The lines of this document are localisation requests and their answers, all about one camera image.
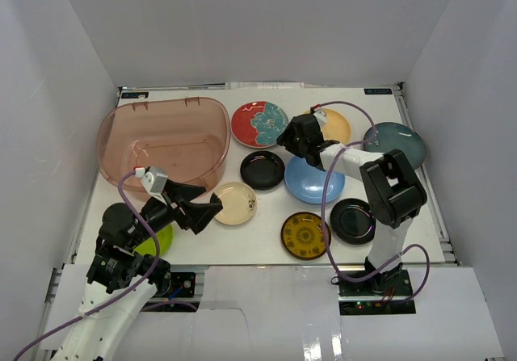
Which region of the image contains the red and teal floral plate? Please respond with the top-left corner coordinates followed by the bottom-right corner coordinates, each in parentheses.
top-left (230, 101), bottom-right (289, 149)

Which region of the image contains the dark teal ceramic plate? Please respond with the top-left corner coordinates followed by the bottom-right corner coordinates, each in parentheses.
top-left (363, 122), bottom-right (426, 170)

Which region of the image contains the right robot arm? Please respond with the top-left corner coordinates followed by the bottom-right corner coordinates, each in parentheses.
top-left (276, 112), bottom-right (427, 296)

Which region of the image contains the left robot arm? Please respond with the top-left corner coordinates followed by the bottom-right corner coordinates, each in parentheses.
top-left (53, 168), bottom-right (223, 360)

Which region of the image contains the pink translucent plastic bin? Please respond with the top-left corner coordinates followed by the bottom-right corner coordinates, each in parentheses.
top-left (96, 97), bottom-right (231, 191)

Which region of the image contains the lime green plate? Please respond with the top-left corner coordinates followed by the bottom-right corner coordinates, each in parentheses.
top-left (134, 225), bottom-right (174, 256)

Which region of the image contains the black glossy plate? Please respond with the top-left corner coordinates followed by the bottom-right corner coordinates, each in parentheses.
top-left (239, 150), bottom-right (285, 191)

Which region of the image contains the cream plate with black patch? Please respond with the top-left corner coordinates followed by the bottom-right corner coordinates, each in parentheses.
top-left (213, 182), bottom-right (257, 226)

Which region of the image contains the light blue plate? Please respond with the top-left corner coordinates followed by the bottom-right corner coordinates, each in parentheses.
top-left (284, 156), bottom-right (346, 204)

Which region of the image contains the brown and yellow patterned plate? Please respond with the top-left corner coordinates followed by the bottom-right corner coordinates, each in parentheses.
top-left (280, 212), bottom-right (331, 261)

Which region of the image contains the black plate with iridescent rim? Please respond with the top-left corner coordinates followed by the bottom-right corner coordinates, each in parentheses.
top-left (330, 198), bottom-right (376, 246)

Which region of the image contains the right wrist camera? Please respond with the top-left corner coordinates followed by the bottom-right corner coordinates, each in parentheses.
top-left (310, 107), bottom-right (328, 128)

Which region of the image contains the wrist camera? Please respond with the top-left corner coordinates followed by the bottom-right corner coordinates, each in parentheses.
top-left (310, 107), bottom-right (328, 128)
top-left (141, 166), bottom-right (168, 199)

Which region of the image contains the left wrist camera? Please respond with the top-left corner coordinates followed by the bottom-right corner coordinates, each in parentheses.
top-left (141, 166), bottom-right (168, 199)

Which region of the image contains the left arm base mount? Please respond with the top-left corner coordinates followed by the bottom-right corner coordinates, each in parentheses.
top-left (162, 272), bottom-right (196, 299)

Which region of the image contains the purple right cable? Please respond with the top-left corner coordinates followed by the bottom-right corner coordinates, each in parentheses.
top-left (313, 100), bottom-right (431, 304)

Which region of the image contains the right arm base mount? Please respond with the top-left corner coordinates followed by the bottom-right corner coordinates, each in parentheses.
top-left (330, 270), bottom-right (416, 317)

